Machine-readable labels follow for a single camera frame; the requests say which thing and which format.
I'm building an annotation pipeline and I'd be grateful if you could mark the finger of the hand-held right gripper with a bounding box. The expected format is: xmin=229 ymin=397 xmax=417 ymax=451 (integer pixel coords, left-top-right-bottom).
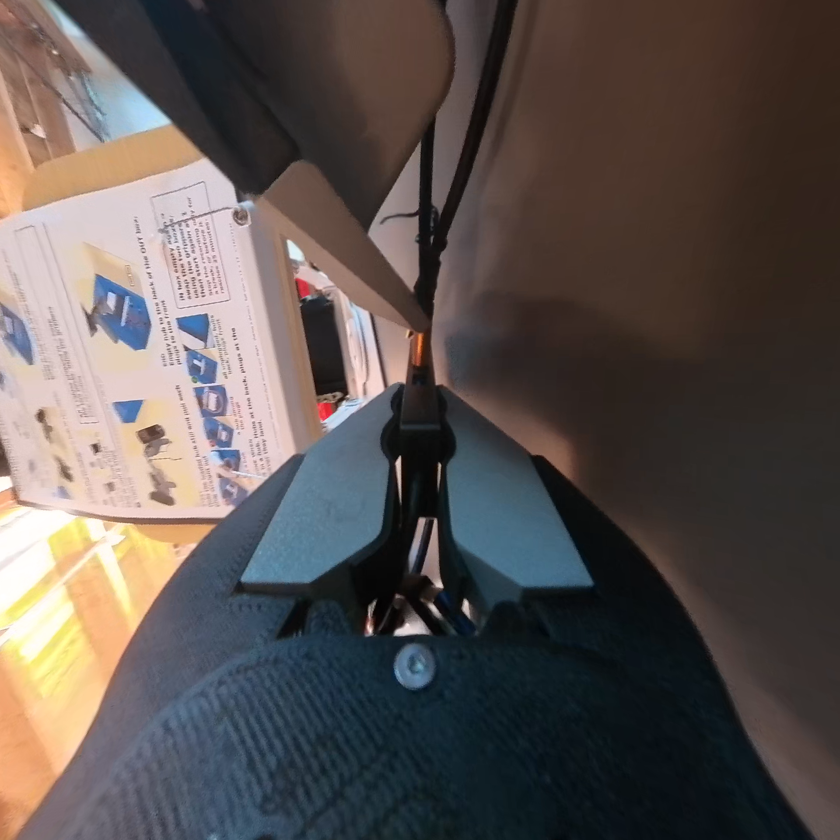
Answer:
xmin=255 ymin=159 xmax=433 ymax=331

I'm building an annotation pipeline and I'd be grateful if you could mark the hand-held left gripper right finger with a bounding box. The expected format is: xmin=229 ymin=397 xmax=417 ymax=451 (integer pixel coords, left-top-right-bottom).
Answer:
xmin=436 ymin=386 xmax=595 ymax=614

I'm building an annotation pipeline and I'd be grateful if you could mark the white stand base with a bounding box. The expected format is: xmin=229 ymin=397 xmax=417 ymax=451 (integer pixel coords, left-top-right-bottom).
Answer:
xmin=328 ymin=289 xmax=389 ymax=421

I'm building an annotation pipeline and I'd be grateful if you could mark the black plastic usb hub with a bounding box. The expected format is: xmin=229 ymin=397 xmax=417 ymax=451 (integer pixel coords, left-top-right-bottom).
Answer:
xmin=367 ymin=364 xmax=475 ymax=637

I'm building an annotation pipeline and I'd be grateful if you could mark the printed instruction sheet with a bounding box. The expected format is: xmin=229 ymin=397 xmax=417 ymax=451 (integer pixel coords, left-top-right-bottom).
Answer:
xmin=0 ymin=161 xmax=258 ymax=524

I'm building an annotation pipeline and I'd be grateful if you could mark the black cable with orange plugs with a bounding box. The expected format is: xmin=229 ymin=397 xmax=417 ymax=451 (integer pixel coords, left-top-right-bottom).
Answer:
xmin=381 ymin=0 xmax=519 ymax=385

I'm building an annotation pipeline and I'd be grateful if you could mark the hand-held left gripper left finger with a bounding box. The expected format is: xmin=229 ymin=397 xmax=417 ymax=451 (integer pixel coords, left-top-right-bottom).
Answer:
xmin=239 ymin=384 xmax=403 ymax=608

